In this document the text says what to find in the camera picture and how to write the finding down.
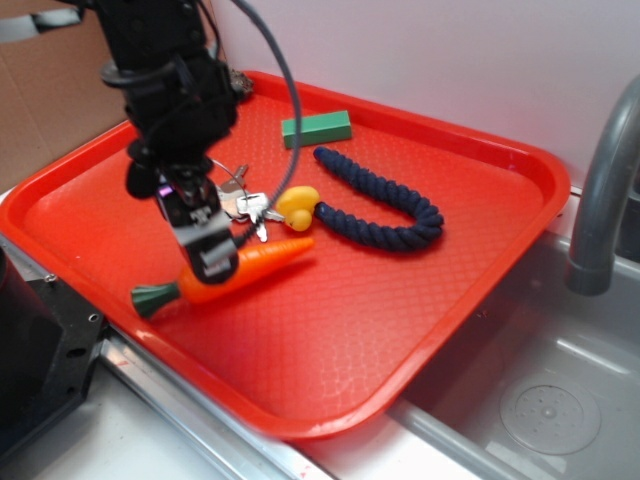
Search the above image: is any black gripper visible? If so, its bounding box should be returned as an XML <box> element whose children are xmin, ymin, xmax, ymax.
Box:
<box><xmin>126</xmin><ymin>53</ymin><xmax>239</xmax><ymax>285</ymax></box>

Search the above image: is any orange toy carrot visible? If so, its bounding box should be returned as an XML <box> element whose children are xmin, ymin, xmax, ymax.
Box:
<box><xmin>130</xmin><ymin>237</ymin><xmax>315</xmax><ymax>318</ymax></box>

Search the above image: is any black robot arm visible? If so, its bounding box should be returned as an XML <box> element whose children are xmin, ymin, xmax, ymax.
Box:
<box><xmin>77</xmin><ymin>1</ymin><xmax>239</xmax><ymax>285</ymax></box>

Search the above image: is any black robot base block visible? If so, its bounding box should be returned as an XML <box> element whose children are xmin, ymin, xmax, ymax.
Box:
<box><xmin>1</xmin><ymin>252</ymin><xmax>106</xmax><ymax>463</ymax></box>

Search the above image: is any silver key bunch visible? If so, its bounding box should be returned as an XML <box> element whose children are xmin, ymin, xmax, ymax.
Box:
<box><xmin>212</xmin><ymin>160</ymin><xmax>284</xmax><ymax>243</ymax></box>

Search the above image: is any yellow rubber duck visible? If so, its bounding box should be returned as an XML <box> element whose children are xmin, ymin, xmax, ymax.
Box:
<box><xmin>275</xmin><ymin>186</ymin><xmax>321</xmax><ymax>232</ymax></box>

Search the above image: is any green rectangular block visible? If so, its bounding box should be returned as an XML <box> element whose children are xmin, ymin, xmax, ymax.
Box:
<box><xmin>299</xmin><ymin>110</ymin><xmax>353</xmax><ymax>146</ymax></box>

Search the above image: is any brown cardboard panel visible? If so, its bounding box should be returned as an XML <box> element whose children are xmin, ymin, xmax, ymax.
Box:
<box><xmin>1</xmin><ymin>11</ymin><xmax>126</xmax><ymax>193</ymax></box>

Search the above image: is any red plastic tray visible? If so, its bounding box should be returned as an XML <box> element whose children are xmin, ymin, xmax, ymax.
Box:
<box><xmin>1</xmin><ymin>84</ymin><xmax>570</xmax><ymax>440</ymax></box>

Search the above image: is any grey plastic sink basin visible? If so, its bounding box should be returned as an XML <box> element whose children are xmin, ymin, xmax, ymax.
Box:
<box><xmin>390</xmin><ymin>234</ymin><xmax>639</xmax><ymax>479</ymax></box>

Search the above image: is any grey sink faucet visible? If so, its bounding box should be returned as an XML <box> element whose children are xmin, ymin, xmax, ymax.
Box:
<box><xmin>565</xmin><ymin>78</ymin><xmax>639</xmax><ymax>296</ymax></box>

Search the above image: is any grey cable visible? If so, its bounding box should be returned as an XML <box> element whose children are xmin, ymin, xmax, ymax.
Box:
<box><xmin>230</xmin><ymin>0</ymin><xmax>303</xmax><ymax>246</ymax></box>

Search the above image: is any dark blue twisted rope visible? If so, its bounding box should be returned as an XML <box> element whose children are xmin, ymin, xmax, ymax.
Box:
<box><xmin>312</xmin><ymin>146</ymin><xmax>446</xmax><ymax>255</ymax></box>

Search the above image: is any aluminium rail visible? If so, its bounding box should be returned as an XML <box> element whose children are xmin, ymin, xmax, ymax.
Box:
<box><xmin>0</xmin><ymin>234</ymin><xmax>331</xmax><ymax>480</ymax></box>

